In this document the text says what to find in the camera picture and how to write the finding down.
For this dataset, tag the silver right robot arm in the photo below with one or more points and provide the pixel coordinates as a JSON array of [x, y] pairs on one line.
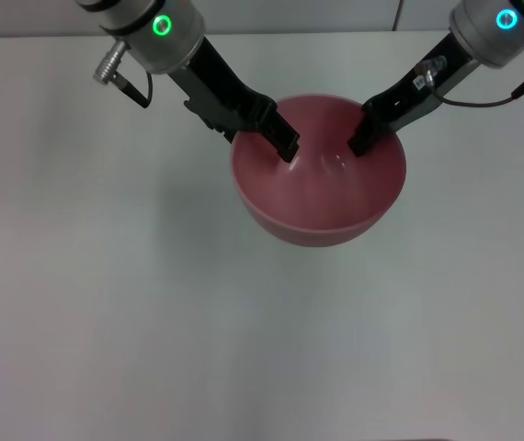
[[482, 37]]

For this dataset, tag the pink plastic bowl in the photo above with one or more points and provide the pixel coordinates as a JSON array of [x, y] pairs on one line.
[[317, 206]]

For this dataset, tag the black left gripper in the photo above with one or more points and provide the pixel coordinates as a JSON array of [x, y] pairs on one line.
[[220, 96]]

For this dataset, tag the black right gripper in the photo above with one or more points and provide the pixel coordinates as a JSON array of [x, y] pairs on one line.
[[418, 92]]

